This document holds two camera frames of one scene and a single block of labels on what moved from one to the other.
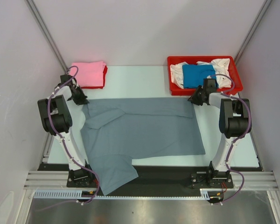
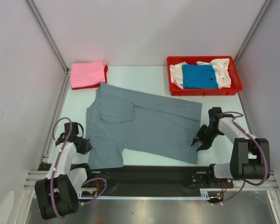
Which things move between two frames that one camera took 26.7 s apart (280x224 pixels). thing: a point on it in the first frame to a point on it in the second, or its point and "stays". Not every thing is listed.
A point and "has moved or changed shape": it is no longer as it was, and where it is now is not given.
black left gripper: x=82 y=100 to x=87 y=147
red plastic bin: x=236 y=84 stays
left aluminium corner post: x=47 y=34 stays
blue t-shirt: x=193 y=75 stays
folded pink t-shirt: x=89 y=74 stays
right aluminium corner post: x=263 y=10 stays
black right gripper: x=193 y=98 to x=206 y=143
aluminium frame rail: x=242 y=180 stays
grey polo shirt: x=115 y=131 has moved or changed shape
